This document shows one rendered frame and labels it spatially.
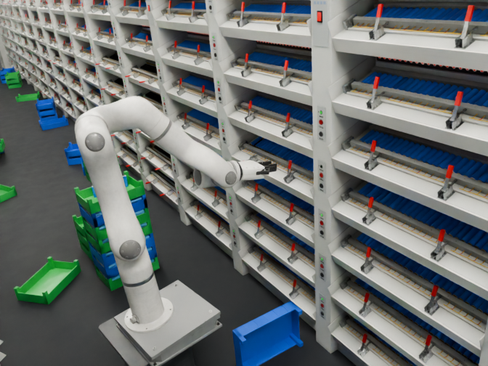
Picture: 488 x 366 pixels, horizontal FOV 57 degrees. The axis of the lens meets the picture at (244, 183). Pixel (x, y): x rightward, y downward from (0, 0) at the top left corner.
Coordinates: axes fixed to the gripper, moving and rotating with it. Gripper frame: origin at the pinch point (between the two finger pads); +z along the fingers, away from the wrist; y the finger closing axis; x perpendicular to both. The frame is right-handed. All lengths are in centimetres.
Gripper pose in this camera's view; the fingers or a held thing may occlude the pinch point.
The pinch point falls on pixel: (269, 166)
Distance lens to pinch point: 178.2
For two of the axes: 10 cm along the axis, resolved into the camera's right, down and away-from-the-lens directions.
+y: 5.4, 3.2, -7.8
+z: 8.4, -1.4, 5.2
